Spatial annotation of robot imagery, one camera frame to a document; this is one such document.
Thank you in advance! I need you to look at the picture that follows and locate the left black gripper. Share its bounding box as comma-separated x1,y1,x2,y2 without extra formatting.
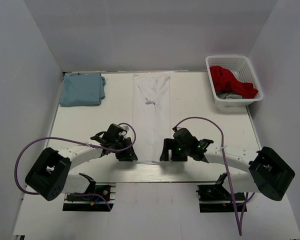
112,137,138,162

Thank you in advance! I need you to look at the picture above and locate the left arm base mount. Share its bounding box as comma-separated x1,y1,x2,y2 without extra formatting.
62,183,116,212

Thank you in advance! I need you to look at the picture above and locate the white plastic basket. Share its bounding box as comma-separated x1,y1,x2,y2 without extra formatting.
205,55,264,108

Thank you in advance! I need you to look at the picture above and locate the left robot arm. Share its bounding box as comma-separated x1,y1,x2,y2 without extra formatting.
25,123,138,201

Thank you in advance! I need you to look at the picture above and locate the white t-shirt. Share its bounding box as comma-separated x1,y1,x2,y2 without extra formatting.
132,72,171,165

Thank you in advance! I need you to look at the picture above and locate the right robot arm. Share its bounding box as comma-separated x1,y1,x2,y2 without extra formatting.
159,128,296,201

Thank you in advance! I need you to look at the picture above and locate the red t-shirt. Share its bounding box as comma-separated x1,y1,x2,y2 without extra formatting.
209,66,259,99

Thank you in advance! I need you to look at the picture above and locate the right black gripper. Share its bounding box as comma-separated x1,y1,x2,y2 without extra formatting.
160,138,191,162

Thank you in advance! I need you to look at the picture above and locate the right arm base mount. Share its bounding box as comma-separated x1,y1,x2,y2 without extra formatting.
196,173,235,213

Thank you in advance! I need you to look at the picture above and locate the folded light blue t-shirt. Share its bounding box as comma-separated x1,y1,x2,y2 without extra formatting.
59,72,106,107

